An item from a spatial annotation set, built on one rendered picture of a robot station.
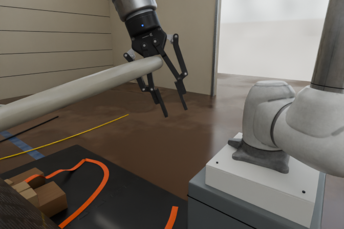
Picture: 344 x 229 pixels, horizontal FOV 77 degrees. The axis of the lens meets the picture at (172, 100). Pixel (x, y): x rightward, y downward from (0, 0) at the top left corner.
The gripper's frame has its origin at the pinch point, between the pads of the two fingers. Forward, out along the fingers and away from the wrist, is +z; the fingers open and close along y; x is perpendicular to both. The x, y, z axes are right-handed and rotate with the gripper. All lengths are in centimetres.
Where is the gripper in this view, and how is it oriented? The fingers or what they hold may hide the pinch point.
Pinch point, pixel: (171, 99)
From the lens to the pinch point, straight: 52.2
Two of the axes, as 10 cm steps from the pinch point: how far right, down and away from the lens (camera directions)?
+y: -9.4, 3.5, 0.4
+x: 0.2, 1.7, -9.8
